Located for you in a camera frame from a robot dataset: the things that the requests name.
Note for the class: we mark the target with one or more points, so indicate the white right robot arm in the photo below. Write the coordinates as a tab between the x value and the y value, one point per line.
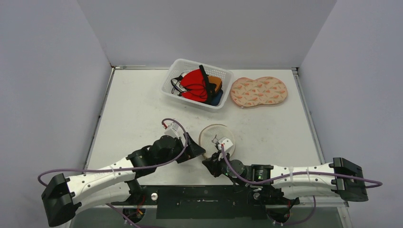
339	178

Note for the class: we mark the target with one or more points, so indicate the black and white bra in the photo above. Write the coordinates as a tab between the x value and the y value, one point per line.
177	87

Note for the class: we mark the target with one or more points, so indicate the white plastic basket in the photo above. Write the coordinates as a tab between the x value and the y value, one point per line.
185	66

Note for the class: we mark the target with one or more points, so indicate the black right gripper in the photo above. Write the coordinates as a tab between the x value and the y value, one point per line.
215	160

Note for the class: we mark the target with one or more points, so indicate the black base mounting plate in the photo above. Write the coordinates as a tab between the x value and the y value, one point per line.
210	202

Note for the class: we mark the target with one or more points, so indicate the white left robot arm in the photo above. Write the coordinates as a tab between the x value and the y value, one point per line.
64	197

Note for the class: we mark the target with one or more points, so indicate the navy blue bra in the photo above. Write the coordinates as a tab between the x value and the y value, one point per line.
215	100

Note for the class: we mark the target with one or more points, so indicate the orange bra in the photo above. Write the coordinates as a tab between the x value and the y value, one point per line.
215	83

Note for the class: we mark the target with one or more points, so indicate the white round mesh laundry bag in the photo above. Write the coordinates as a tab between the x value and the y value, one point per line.
213	135

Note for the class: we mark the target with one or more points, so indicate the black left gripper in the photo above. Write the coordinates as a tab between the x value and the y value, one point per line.
193	150

